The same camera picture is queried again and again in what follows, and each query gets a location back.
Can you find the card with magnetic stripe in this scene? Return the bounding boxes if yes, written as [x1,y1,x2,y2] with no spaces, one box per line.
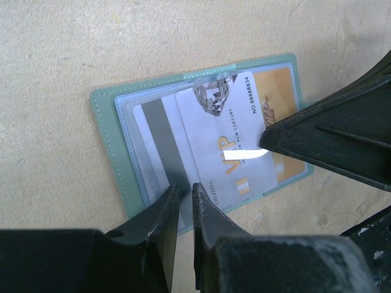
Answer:
[133,95,200,233]

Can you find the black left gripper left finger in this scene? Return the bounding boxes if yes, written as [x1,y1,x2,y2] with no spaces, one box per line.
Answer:
[1,186,180,292]

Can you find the silver VIP card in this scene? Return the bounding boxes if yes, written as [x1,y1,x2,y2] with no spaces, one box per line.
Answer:
[176,71,277,204]

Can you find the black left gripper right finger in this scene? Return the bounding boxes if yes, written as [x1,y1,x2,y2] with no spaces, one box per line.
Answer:
[192,183,378,292]

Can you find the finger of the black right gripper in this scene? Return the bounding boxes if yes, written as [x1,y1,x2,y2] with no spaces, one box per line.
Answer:
[260,54,390,192]

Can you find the green leather card holder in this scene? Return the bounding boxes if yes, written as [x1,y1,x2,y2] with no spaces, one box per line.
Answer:
[90,54,312,218]

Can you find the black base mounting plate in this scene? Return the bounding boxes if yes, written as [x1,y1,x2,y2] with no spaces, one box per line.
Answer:
[342,207,391,292]

